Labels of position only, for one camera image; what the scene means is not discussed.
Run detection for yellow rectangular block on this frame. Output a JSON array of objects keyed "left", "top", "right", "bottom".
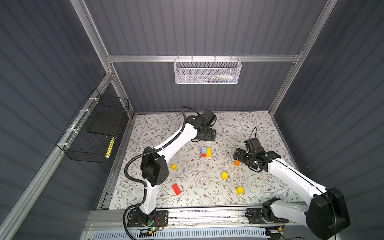
[{"left": 206, "top": 148, "right": 212, "bottom": 158}]

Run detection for small yellow cube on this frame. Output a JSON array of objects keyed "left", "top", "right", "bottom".
[
  {"left": 171, "top": 164, "right": 178, "bottom": 171},
  {"left": 222, "top": 172, "right": 229, "bottom": 180}
]

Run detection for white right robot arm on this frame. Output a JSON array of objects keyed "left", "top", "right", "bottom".
[{"left": 233, "top": 148, "right": 351, "bottom": 240}]

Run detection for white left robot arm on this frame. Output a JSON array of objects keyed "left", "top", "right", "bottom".
[{"left": 124, "top": 109, "right": 217, "bottom": 226}]

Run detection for yellow cube lower right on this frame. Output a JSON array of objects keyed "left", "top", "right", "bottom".
[{"left": 236, "top": 186, "right": 245, "bottom": 195}]

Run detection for pens in white basket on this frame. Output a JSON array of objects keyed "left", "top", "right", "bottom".
[{"left": 199, "top": 74, "right": 238, "bottom": 84}]

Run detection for white perforated vent panel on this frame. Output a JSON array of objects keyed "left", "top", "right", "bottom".
[{"left": 89, "top": 227, "right": 268, "bottom": 240}]

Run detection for black flat pad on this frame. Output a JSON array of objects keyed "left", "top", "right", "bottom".
[{"left": 87, "top": 112, "right": 121, "bottom": 136}]

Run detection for yellow marker pen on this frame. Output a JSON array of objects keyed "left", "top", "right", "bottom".
[{"left": 105, "top": 137, "right": 115, "bottom": 159}]

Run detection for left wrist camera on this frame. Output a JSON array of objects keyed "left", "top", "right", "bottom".
[{"left": 201, "top": 109, "right": 217, "bottom": 127}]

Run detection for black corrugated cable conduit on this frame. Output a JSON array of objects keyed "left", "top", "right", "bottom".
[{"left": 122, "top": 106, "right": 202, "bottom": 240}]

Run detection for white wire mesh basket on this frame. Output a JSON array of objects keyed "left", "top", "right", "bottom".
[{"left": 173, "top": 58, "right": 242, "bottom": 85}]

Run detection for black wire basket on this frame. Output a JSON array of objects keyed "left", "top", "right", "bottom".
[{"left": 56, "top": 89, "right": 130, "bottom": 164}]

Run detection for aluminium mounting rail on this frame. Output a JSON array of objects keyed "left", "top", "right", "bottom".
[{"left": 85, "top": 202, "right": 308, "bottom": 230}]

